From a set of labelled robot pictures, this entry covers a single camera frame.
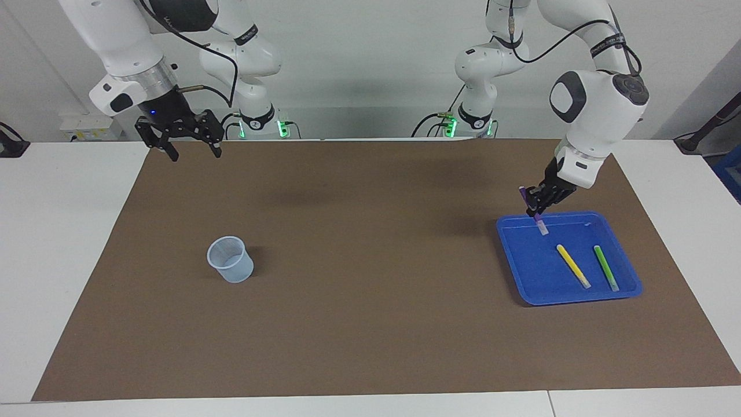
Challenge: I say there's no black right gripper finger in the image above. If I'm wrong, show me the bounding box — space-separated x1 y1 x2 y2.
196 109 225 159
134 117 179 163

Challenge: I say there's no purple pen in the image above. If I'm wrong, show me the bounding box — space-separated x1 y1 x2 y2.
519 185 549 236

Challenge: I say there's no yellow pen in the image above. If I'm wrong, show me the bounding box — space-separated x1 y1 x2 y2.
556 244 592 289

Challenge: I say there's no green pen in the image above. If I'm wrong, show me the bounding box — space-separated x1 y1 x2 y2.
593 245 620 292

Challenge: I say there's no blue plastic tray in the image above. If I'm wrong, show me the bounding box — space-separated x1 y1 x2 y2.
495 211 642 306

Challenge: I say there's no white power strip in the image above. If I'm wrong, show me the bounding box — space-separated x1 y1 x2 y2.
58 113 126 142

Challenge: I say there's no black clamp base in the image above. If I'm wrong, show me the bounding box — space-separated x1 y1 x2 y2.
0 122 31 158

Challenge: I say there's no translucent plastic cup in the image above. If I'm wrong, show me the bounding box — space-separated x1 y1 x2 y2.
207 235 254 284

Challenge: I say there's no black stand pole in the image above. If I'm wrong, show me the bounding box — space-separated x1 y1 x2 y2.
674 93 741 156

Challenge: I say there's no blue box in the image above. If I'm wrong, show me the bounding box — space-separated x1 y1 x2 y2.
712 145 741 204

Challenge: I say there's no brown table mat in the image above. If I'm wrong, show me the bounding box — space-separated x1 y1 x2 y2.
32 139 741 401

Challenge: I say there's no black base cable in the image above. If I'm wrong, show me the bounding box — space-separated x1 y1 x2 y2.
216 112 244 140
411 86 467 138

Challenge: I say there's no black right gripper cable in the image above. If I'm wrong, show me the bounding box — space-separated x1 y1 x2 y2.
139 0 240 108

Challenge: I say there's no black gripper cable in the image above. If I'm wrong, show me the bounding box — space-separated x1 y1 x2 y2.
139 0 240 108
508 0 644 76

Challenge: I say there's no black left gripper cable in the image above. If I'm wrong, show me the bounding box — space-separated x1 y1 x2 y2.
508 0 644 76

